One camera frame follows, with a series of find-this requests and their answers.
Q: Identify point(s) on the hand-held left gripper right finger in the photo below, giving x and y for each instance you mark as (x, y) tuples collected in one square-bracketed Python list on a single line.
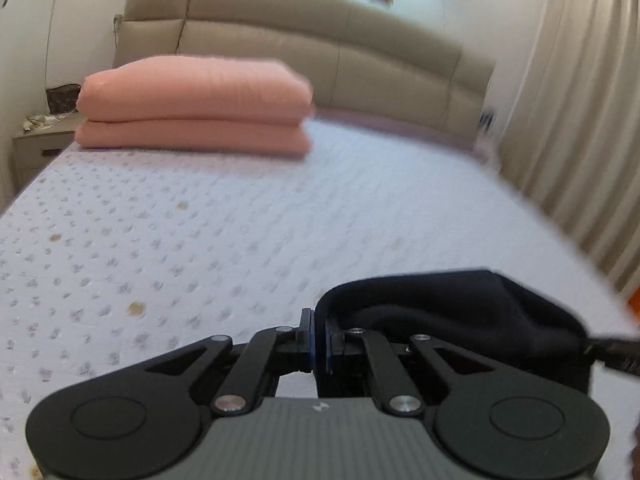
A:
[(328, 347)]

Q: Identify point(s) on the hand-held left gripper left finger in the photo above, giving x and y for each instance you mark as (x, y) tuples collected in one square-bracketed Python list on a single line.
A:
[(308, 342)]

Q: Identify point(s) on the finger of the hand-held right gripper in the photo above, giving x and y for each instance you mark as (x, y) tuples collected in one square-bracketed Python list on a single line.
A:
[(617, 352)]

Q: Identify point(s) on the black garment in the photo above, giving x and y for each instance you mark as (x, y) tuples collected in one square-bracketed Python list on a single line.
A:
[(450, 310)]

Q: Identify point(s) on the orange object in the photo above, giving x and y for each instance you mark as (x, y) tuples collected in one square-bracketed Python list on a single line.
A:
[(635, 302)]

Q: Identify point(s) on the bed with white dotted sheet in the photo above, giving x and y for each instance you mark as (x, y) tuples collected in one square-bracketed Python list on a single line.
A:
[(240, 230)]

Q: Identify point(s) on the beige curtain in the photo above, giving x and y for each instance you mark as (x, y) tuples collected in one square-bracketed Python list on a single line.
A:
[(585, 125)]

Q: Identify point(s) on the folded pink quilt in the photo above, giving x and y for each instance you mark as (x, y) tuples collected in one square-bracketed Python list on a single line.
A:
[(195, 105)]

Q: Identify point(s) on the beige padded headboard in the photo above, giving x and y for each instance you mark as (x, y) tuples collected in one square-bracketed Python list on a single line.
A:
[(310, 45)]

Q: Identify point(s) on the beige nightstand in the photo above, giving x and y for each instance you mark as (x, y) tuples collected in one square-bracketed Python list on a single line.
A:
[(37, 152)]

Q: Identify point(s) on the dark patterned bag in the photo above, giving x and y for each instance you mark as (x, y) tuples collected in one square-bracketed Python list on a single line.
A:
[(63, 98)]

